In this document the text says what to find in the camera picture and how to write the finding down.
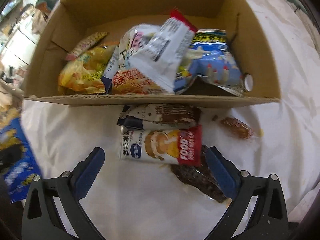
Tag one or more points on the white red food packet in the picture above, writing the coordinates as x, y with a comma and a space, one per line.
171, 146

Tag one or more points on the white grey snack packet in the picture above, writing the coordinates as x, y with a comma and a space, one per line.
160, 58

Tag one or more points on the dark seaweed snack packet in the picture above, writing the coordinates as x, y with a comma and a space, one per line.
200, 177

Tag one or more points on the yellow blue snack bag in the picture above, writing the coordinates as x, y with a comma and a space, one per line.
18, 164

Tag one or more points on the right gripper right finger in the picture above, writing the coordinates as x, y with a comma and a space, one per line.
269, 216

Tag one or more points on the small brown candy wrapper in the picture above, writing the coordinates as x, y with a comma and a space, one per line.
237, 127

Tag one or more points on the yellow chips bag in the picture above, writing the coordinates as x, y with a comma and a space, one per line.
83, 75

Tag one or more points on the brown white chocolate bar packet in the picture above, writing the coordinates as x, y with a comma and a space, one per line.
154, 116

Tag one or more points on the cardboard box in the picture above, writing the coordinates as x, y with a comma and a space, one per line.
73, 20

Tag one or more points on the beige wafer bar packet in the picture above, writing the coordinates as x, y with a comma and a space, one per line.
85, 44

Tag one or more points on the white red snack bag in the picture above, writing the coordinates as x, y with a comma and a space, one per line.
128, 79

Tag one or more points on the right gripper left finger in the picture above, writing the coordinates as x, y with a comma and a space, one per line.
41, 219

